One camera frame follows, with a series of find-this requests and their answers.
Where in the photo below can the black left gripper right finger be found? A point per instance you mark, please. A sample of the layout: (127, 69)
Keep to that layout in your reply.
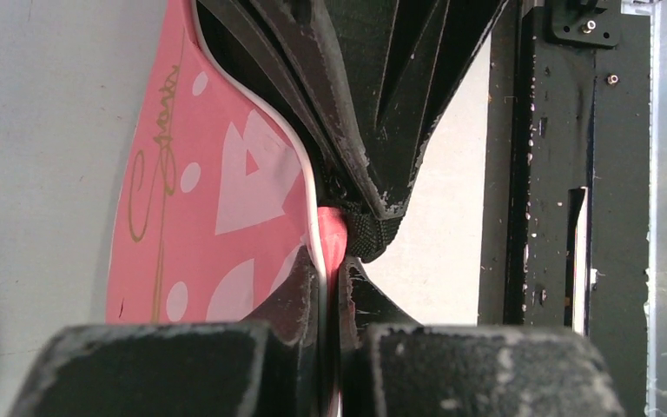
(392, 365)

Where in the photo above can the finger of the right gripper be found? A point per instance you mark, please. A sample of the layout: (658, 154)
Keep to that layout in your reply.
(309, 40)
(429, 47)

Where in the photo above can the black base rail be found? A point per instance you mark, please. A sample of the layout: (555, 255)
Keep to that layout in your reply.
(566, 224)

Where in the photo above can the pink sport racket bag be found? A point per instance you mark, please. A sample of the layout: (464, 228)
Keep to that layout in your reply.
(230, 176)

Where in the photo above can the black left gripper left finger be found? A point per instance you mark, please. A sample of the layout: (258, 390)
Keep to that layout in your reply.
(263, 365)

